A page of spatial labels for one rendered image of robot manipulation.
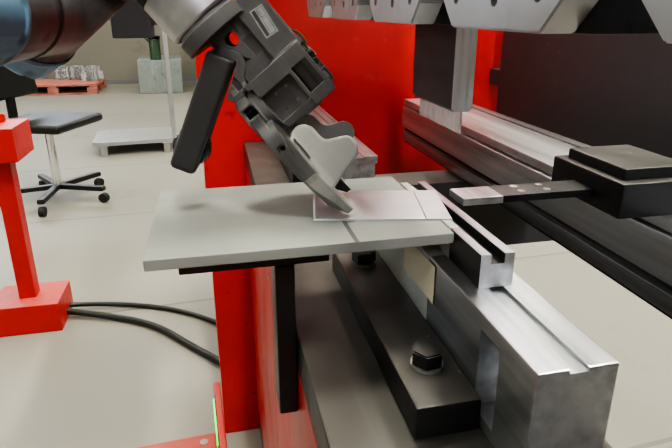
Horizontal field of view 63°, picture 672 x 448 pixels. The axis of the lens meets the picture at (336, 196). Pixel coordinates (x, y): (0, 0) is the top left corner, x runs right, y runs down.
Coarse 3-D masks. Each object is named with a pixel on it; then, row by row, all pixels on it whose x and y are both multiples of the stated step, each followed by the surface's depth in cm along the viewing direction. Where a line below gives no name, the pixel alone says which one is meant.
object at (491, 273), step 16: (448, 208) 55; (464, 224) 52; (464, 240) 47; (480, 240) 49; (496, 240) 47; (464, 256) 48; (480, 256) 45; (496, 256) 46; (512, 256) 45; (464, 272) 48; (480, 272) 45; (496, 272) 45; (512, 272) 46
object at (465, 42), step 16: (416, 32) 56; (432, 32) 52; (448, 32) 49; (464, 32) 47; (416, 48) 57; (432, 48) 52; (448, 48) 49; (464, 48) 48; (416, 64) 57; (432, 64) 53; (448, 64) 49; (464, 64) 48; (416, 80) 57; (432, 80) 53; (448, 80) 49; (464, 80) 49; (416, 96) 58; (432, 96) 53; (448, 96) 50; (464, 96) 49; (432, 112) 56; (448, 112) 52; (448, 128) 52
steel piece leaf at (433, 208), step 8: (416, 192) 59; (424, 192) 59; (432, 192) 59; (424, 200) 56; (432, 200) 56; (440, 200) 56; (424, 208) 54; (432, 208) 54; (440, 208) 54; (432, 216) 52; (440, 216) 52; (448, 216) 52
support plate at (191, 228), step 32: (160, 192) 60; (192, 192) 60; (224, 192) 60; (256, 192) 60; (288, 192) 60; (160, 224) 51; (192, 224) 51; (224, 224) 51; (256, 224) 51; (288, 224) 51; (320, 224) 51; (352, 224) 51; (384, 224) 51; (416, 224) 51; (160, 256) 44; (192, 256) 44; (224, 256) 45; (256, 256) 45; (288, 256) 46
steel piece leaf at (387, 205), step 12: (348, 192) 59; (360, 192) 59; (372, 192) 59; (384, 192) 59; (396, 192) 59; (408, 192) 59; (324, 204) 55; (360, 204) 55; (372, 204) 55; (384, 204) 55; (396, 204) 55; (408, 204) 55; (324, 216) 52; (336, 216) 52; (348, 216) 52; (360, 216) 52; (372, 216) 52; (384, 216) 52; (396, 216) 52; (408, 216) 52; (420, 216) 52
